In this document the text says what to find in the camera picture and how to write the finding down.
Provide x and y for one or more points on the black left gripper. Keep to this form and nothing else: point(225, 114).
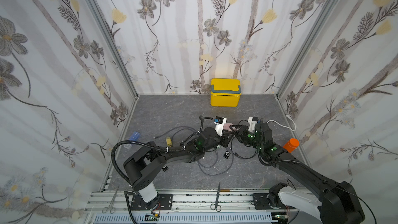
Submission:
point(224, 138)

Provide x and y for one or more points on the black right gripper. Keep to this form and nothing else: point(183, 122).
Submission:
point(245, 132)

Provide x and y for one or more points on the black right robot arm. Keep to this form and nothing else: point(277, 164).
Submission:
point(330, 202)

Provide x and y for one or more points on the pink power strip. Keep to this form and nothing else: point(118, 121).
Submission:
point(228, 127)

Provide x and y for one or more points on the yellow usb charger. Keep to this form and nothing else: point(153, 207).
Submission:
point(169, 142)

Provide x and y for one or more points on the orange cylindrical bottle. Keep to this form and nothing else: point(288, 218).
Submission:
point(291, 145)

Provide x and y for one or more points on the blue transparent plastic case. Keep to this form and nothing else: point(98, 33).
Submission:
point(134, 137)

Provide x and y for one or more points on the silver surgical scissors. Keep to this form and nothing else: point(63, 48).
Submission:
point(110, 208)

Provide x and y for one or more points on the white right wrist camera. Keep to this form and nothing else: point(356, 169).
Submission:
point(252, 121)

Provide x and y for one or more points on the yellow storage box grey handle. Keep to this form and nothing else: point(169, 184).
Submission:
point(225, 92)

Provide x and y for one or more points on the black handled scissors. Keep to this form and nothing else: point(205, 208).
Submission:
point(215, 206)

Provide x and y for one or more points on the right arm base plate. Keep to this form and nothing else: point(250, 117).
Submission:
point(265, 201)

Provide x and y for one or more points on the white slotted cable duct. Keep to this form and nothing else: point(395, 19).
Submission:
point(206, 218)

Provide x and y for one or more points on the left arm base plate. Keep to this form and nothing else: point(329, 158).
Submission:
point(162, 202)

